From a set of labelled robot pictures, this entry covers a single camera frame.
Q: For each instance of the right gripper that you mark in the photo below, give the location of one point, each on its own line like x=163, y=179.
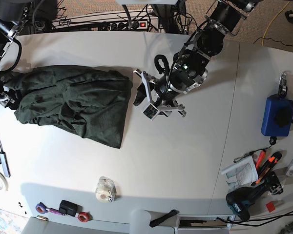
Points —
x=9, y=98

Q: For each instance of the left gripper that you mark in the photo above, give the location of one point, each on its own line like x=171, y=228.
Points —
x=160, y=96

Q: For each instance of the dark green t-shirt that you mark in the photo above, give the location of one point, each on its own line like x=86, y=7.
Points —
x=81, y=100

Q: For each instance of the blue box with black knob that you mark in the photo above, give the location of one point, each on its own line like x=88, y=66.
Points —
x=278, y=114

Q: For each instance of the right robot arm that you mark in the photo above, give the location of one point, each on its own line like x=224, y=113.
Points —
x=13, y=17

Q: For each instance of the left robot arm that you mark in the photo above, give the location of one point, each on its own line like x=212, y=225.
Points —
x=188, y=69

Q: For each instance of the grey usb hub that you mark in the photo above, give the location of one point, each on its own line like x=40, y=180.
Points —
x=4, y=164

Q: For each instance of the black power strip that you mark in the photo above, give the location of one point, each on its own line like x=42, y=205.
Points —
x=123, y=26

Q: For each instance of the clear tape rolls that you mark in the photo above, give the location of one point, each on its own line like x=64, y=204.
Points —
x=106, y=190

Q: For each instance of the purple tape roll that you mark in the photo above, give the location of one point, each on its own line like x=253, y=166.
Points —
x=41, y=208

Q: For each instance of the rolled paper sheet with drawing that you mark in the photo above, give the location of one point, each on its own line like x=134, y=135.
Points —
x=240, y=173

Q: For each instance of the red tape roll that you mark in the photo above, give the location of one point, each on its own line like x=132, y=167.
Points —
x=83, y=217

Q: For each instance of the orange black utility knife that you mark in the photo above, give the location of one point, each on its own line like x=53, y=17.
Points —
x=268, y=165

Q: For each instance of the red square sticker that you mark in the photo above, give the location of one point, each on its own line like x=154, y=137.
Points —
x=270, y=206

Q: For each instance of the black action camera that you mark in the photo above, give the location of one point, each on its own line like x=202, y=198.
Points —
x=68, y=208

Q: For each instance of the black strap handle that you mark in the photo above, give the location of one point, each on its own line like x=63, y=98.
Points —
x=163, y=218

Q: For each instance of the dark teal cordless drill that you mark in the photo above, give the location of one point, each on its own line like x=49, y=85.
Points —
x=242, y=198

